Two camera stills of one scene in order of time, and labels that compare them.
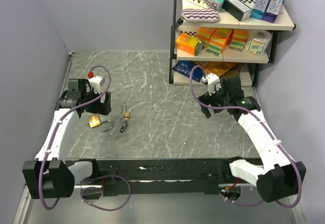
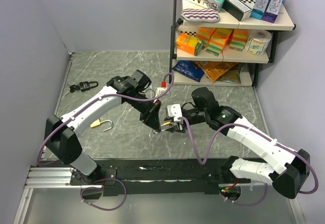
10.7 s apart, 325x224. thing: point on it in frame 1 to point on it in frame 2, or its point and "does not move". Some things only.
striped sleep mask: (200, 14) does not move
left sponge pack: (204, 34) does not move
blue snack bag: (185, 67) does not move
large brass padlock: (94, 121) does not move
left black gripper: (100, 107) to (150, 117)
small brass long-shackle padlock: (126, 114) to (166, 124)
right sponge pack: (238, 39) does not move
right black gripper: (208, 99) to (180, 127)
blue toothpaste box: (261, 3) does not move
